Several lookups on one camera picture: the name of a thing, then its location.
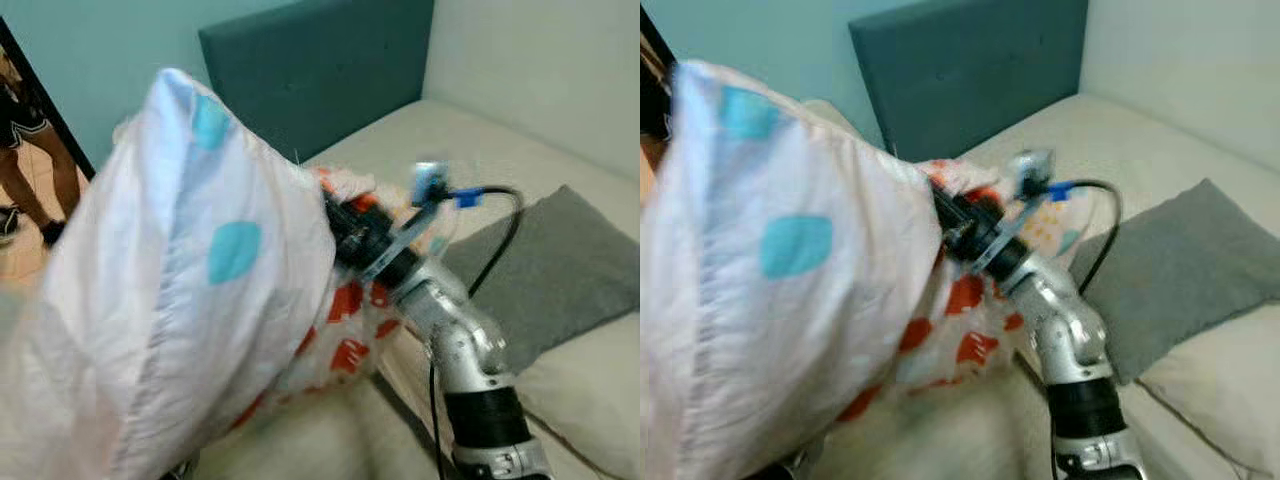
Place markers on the white pillow with blue dots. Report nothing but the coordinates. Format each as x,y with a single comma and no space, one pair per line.
150,290
790,330

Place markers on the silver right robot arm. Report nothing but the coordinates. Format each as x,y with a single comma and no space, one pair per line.
466,345
1077,330

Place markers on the white pillow with red pattern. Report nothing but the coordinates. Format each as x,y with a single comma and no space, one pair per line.
352,312
968,300

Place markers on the grey square cushion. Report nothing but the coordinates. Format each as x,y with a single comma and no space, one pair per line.
562,272
1190,270

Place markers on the person in black shorts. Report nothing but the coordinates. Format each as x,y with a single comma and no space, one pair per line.
25,150
652,110

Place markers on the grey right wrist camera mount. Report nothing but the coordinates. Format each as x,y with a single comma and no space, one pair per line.
1033,170
431,183

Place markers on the teal upholstered wall panel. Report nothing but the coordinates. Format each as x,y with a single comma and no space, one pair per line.
320,70
965,70

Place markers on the black door frame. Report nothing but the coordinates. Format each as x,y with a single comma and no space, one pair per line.
50,105

